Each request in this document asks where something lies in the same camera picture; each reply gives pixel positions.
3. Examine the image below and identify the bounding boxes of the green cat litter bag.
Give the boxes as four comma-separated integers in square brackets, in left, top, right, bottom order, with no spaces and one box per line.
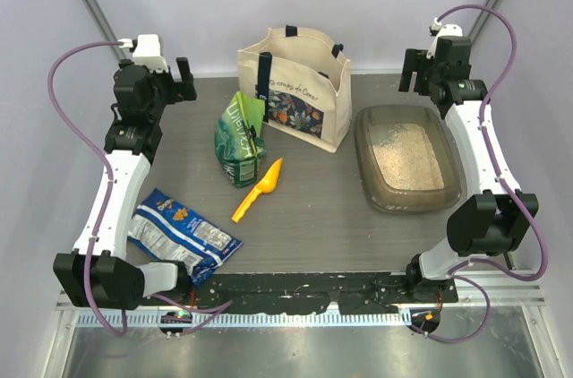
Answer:
[214,91,267,188]

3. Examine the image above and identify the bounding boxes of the yellow plastic scoop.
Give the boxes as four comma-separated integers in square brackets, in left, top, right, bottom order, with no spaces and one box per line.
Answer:
[231,158,284,223]

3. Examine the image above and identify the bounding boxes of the black bag clip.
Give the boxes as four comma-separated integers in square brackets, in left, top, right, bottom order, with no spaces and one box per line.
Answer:
[244,125,259,149]

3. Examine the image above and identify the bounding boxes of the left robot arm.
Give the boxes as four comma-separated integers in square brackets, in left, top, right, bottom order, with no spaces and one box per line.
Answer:
[53,57,197,311]

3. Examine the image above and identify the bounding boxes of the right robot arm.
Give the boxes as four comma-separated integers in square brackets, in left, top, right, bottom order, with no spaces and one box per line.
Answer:
[399,30,539,302]

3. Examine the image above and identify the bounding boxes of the clean litter granules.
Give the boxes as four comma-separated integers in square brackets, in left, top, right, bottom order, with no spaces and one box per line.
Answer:
[370,124,444,191]

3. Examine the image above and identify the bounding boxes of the grey litter box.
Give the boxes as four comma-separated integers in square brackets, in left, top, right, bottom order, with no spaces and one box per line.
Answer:
[354,105,462,213]

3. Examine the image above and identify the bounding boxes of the beige canvas tote bag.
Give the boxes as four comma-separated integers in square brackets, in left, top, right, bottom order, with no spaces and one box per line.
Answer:
[237,25,352,153]

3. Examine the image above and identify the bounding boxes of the blue Doritos chip bag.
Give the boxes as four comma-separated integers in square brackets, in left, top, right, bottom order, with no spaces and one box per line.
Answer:
[128,189,243,287]

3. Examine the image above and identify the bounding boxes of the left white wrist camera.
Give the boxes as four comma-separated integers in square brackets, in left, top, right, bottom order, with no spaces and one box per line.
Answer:
[119,34,169,73]

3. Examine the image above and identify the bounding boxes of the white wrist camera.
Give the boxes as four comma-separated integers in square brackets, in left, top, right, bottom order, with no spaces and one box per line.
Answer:
[426,18,464,59]
[119,34,169,73]

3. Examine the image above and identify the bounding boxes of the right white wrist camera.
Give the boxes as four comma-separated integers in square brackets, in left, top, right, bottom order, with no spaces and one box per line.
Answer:
[426,18,464,59]

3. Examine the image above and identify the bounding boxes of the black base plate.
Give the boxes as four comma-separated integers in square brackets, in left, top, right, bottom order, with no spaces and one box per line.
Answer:
[166,272,458,315]

